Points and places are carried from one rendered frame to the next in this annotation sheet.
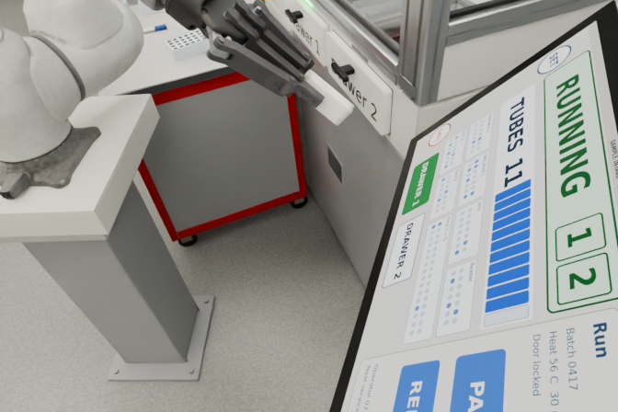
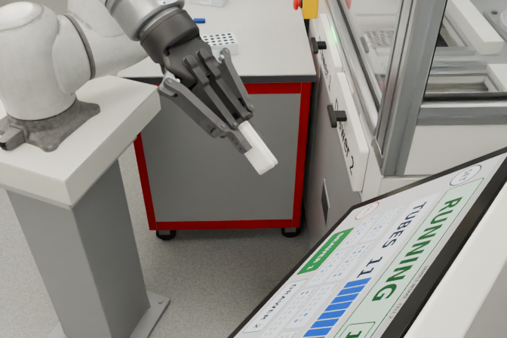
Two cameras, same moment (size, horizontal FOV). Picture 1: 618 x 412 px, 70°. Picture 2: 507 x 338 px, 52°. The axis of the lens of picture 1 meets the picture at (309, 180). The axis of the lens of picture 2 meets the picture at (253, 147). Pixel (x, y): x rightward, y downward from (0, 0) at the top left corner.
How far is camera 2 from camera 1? 0.22 m
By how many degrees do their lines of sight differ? 13
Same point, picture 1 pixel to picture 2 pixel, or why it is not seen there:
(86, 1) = not seen: outside the picture
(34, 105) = (47, 76)
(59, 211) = (37, 173)
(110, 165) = (95, 143)
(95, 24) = not seen: hidden behind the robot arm
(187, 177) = (179, 170)
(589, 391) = not seen: outside the picture
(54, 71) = (73, 50)
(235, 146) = (235, 155)
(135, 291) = (87, 265)
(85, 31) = (109, 23)
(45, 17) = (81, 3)
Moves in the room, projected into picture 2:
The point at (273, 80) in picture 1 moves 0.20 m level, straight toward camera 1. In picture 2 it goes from (207, 123) to (151, 241)
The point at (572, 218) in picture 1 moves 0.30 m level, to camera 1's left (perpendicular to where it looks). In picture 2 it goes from (361, 320) to (53, 248)
